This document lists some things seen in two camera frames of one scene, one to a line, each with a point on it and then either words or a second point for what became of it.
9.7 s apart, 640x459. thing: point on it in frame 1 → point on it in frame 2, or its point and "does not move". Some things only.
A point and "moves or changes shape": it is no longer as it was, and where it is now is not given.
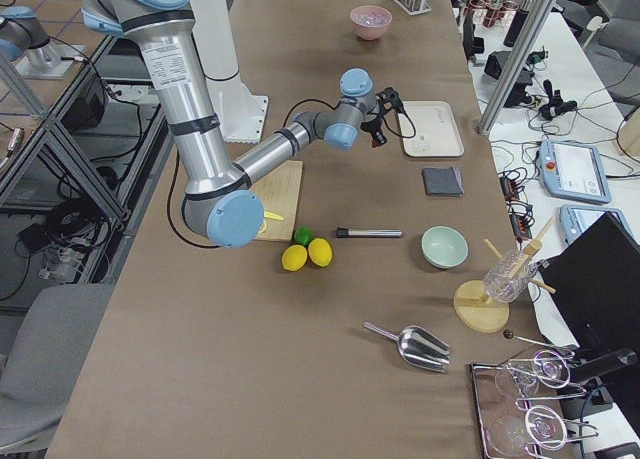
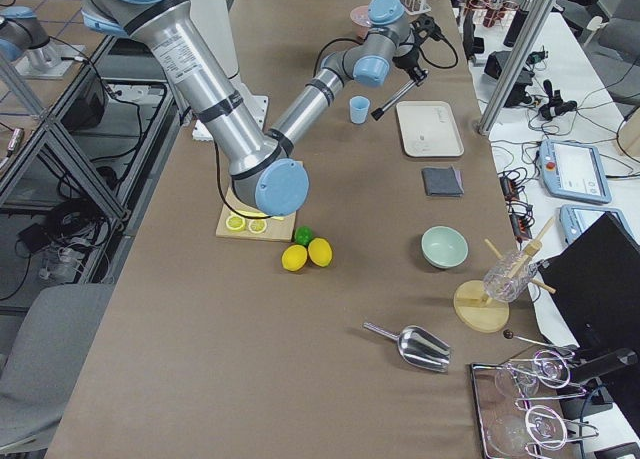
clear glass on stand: (509, 276) does not move
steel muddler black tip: (345, 232) moves or changes shape
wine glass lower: (543, 427) does not move
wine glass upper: (550, 369) does not move
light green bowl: (444, 247) does not move
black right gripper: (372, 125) → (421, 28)
